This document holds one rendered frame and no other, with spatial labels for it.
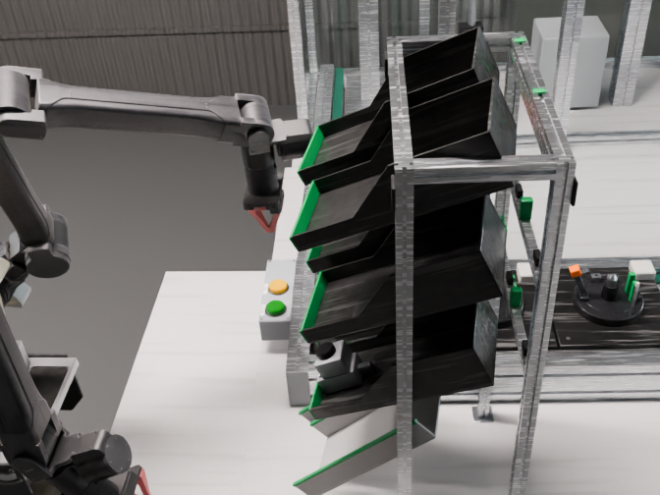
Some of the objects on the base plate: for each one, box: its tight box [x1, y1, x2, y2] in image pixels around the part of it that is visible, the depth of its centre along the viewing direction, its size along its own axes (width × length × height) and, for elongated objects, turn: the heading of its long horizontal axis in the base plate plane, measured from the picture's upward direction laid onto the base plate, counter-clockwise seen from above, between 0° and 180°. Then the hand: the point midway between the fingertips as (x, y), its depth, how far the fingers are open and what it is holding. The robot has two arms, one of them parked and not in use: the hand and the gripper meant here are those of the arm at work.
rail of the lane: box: [286, 184, 319, 406], centre depth 195 cm, size 6×89×11 cm, turn 2°
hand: (269, 228), depth 150 cm, fingers closed
